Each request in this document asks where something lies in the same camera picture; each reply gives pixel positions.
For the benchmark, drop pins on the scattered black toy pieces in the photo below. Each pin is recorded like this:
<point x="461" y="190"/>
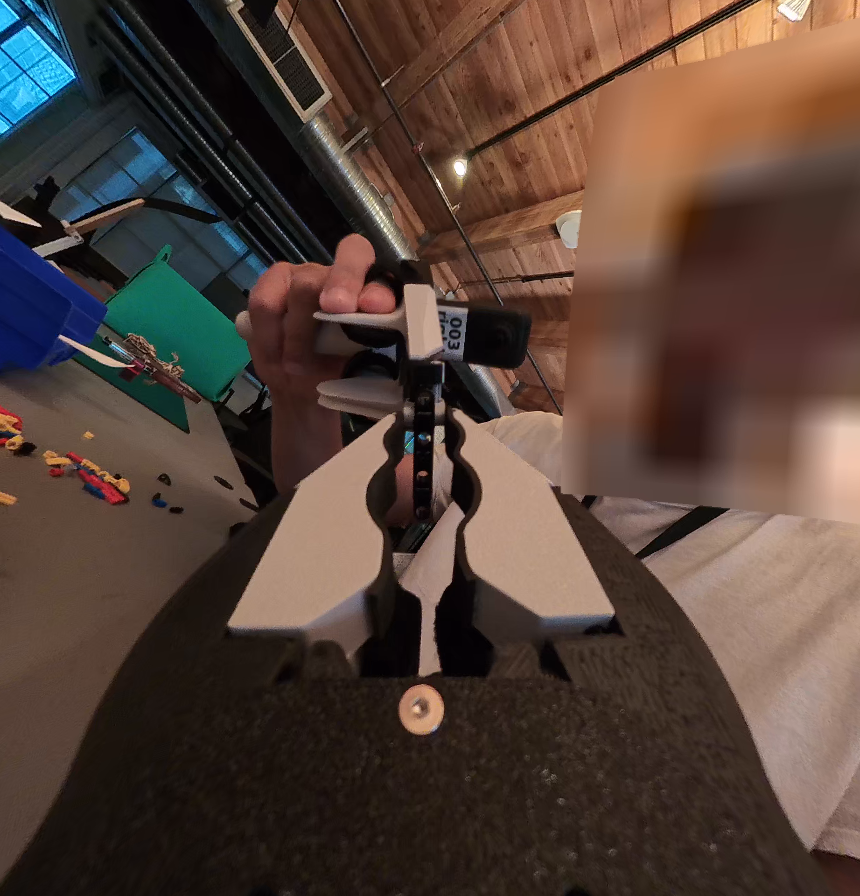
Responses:
<point x="164" y="479"/>

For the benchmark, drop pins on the white air vent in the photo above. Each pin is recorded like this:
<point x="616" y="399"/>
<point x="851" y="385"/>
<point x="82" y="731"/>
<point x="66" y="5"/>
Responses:
<point x="290" y="63"/>

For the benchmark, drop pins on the person's right hand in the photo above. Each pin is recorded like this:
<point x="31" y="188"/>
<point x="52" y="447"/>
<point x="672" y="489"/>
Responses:
<point x="290" y="329"/>

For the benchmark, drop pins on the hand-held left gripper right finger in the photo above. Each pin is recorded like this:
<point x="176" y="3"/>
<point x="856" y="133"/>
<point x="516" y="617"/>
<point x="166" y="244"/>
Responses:
<point x="528" y="553"/>

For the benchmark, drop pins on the blue plastic bin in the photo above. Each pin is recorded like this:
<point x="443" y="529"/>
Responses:
<point x="31" y="308"/>

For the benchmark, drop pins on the person's white shirt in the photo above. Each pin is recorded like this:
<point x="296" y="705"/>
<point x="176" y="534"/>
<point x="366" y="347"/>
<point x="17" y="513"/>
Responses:
<point x="766" y="630"/>

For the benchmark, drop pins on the blue lit window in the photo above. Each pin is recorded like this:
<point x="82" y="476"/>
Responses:
<point x="24" y="70"/>
<point x="143" y="175"/>

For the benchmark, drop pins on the silver ventilation duct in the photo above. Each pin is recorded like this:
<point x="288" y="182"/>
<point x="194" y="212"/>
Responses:
<point x="360" y="189"/>

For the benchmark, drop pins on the white wall sensor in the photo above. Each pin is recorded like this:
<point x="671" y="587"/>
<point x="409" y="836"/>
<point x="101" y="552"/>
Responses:
<point x="571" y="227"/>

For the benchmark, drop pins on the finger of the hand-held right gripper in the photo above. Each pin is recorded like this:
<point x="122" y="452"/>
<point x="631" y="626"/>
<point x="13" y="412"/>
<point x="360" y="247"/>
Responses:
<point x="423" y="325"/>

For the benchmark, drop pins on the pile of colourful toy bricks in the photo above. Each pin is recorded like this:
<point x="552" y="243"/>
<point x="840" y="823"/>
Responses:
<point x="101" y="486"/>

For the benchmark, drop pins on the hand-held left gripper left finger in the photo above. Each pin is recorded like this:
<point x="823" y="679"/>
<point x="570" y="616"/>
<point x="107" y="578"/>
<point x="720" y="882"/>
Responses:
<point x="311" y="560"/>

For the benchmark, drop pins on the green plastic bin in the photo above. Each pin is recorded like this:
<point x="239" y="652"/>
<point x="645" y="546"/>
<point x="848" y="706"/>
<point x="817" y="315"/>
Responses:
<point x="171" y="329"/>

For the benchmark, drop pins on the black white toy beam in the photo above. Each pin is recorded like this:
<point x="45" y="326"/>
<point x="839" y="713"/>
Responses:
<point x="423" y="462"/>

